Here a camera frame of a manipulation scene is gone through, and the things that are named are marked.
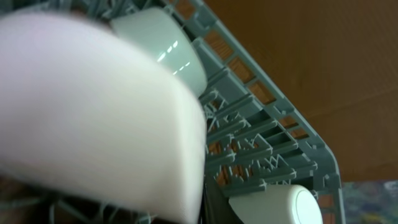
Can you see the grey-green bowl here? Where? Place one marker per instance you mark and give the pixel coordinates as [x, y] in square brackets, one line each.
[162, 38]

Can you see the pink bowl with rice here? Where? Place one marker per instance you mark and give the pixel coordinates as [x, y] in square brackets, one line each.
[89, 114]

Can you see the small white cup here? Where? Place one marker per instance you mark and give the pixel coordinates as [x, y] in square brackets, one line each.
[278, 204]

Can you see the grey dish rack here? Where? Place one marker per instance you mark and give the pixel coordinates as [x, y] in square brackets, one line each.
[256, 136]

